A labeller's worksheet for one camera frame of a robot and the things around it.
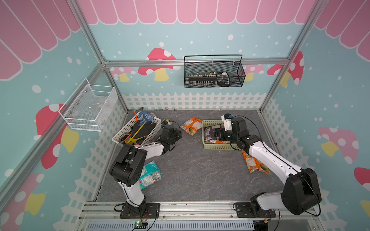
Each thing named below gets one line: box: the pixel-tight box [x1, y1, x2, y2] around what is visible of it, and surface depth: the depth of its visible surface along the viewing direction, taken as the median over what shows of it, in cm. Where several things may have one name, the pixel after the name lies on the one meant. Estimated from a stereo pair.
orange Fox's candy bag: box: [208, 139, 228, 144], surface depth 99 cm
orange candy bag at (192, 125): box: [180, 115, 203, 137], surface depth 108 cm
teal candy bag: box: [138, 160, 162, 191], surface depth 87 cm
